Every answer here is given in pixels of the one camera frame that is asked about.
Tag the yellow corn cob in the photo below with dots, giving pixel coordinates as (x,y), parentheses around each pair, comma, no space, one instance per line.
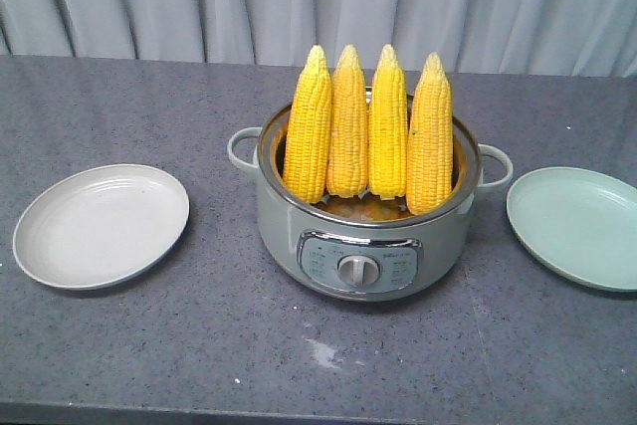
(388,125)
(347,165)
(307,141)
(430,140)

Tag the green electric cooking pot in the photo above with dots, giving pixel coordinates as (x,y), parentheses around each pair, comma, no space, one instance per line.
(355,259)

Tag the white plate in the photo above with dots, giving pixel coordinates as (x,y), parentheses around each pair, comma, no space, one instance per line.
(100,227)

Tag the grey curtain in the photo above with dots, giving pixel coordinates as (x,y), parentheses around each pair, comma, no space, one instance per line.
(595,38)

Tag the green plate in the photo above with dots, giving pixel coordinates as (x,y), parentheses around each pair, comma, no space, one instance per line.
(579,223)

